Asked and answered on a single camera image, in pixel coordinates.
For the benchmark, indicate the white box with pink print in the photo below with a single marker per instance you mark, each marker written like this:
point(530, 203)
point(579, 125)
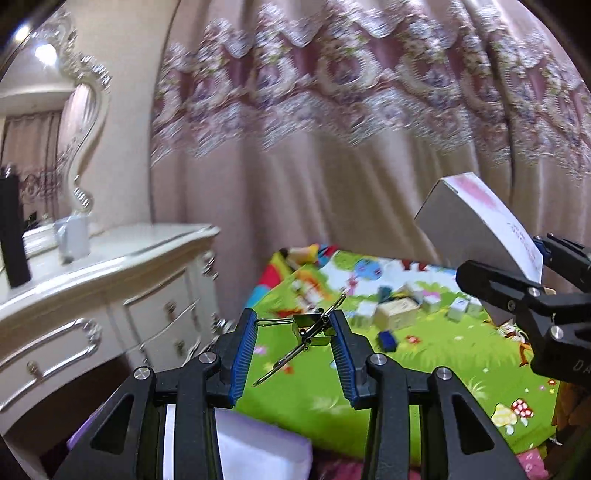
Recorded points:
point(461, 221)

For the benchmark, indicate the metal binder clip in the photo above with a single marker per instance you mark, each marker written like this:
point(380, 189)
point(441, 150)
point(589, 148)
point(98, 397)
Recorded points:
point(314, 328)

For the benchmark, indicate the white ornate dresser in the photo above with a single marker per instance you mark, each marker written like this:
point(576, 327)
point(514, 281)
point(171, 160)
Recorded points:
point(138, 295)

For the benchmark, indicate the black cylinder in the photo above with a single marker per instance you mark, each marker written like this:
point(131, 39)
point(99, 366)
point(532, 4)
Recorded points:
point(14, 230)

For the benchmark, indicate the small white box on dresser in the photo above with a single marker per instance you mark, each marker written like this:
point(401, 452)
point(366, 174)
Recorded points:
point(74, 240)

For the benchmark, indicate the beige embroidered curtain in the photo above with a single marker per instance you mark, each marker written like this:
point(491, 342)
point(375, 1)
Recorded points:
point(323, 184)

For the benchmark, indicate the brown cloth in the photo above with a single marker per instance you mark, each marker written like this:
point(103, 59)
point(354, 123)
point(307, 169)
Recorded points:
point(572, 406)

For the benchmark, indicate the white ornate framed mirror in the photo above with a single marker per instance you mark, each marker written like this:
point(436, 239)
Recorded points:
point(92, 115)

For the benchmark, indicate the blue small block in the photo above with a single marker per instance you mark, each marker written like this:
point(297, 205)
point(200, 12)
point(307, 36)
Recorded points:
point(387, 340)

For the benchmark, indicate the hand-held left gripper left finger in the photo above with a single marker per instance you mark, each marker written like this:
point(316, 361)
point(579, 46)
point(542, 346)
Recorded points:
point(242, 355)

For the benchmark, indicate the pink patterned bedsheet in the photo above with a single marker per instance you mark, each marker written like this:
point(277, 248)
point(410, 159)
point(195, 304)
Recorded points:
point(531, 466)

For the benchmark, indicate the beige small box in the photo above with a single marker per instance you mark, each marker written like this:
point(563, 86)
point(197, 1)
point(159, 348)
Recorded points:
point(397, 314)

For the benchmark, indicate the lilac plastic item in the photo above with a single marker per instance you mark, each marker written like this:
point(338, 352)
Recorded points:
point(77, 438)

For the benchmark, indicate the colourful cartoon play mat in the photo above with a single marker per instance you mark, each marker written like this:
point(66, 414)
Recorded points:
point(295, 406)

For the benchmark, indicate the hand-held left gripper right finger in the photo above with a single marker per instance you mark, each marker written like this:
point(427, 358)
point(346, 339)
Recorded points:
point(344, 360)

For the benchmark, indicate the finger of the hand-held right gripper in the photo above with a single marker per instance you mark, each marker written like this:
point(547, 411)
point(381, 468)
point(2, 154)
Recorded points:
point(498, 286)
point(563, 258)

